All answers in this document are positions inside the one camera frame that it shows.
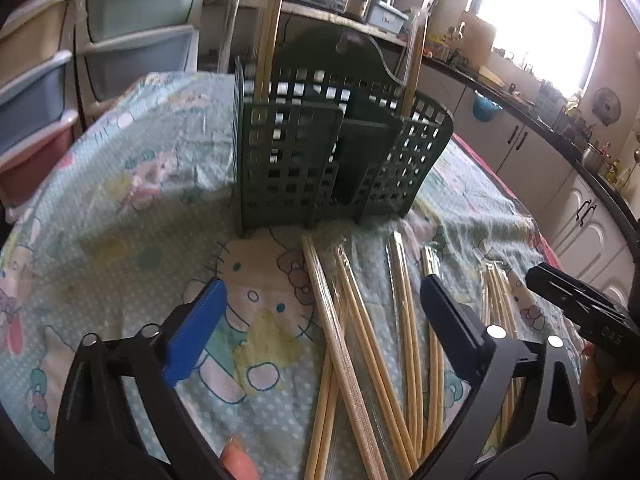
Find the small desk fan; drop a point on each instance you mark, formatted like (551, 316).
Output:
(606, 106)

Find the white kitchen cabinets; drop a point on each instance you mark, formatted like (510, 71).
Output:
(550, 170)

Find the bright window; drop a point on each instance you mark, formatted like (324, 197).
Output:
(540, 15)

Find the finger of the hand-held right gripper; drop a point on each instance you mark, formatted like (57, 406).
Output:
(560, 290)

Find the blue hanging bag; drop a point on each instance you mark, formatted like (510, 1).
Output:
(487, 107)

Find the steel pot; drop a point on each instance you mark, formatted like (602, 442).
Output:
(592, 157)

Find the cartoon printed tablecloth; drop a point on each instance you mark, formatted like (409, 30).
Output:
(150, 220)

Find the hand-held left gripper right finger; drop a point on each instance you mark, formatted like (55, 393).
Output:
(446, 311)

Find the bamboo chopstick pair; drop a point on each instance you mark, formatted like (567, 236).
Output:
(416, 65)
(327, 410)
(502, 305)
(270, 45)
(406, 320)
(370, 345)
(345, 360)

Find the blue plastic basin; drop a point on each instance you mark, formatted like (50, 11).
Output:
(389, 17)

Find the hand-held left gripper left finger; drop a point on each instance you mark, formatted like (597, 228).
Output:
(195, 335)

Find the person's left hand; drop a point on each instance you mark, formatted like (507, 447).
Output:
(241, 462)

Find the pastel plastic drawer unit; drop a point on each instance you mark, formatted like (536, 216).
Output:
(140, 40)
(35, 100)

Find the green plastic cutlery basket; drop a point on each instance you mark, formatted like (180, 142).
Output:
(295, 160)

